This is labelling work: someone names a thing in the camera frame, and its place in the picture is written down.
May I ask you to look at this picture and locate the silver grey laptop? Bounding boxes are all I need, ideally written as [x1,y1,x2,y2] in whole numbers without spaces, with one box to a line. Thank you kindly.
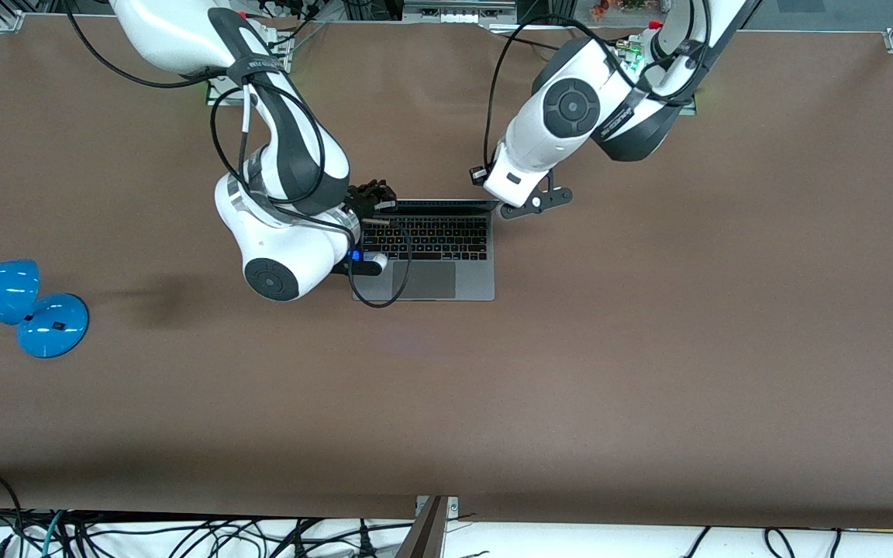
[350,199,500,302]

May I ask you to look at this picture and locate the blue desk lamp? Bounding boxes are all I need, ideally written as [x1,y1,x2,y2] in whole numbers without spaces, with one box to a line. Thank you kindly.
[0,260,91,359]

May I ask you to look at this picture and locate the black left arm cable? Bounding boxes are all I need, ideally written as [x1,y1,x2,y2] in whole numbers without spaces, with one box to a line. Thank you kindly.
[483,14,697,184]

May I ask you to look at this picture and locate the brown table cover sheet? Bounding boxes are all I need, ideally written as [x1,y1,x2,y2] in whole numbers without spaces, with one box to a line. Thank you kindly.
[0,14,893,531]

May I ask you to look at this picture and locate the teal floor cable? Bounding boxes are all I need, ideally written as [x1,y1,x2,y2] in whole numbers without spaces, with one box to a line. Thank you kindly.
[40,509,69,558]

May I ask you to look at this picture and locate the silver power strip box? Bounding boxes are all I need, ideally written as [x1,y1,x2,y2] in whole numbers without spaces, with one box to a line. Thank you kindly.
[403,0,518,25]

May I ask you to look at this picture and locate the black base cable tangle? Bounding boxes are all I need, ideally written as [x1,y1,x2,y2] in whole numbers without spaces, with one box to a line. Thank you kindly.
[260,0,339,49]

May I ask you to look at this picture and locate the camera mount post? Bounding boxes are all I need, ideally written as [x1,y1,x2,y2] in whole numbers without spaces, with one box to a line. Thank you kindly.
[395,495,460,558]

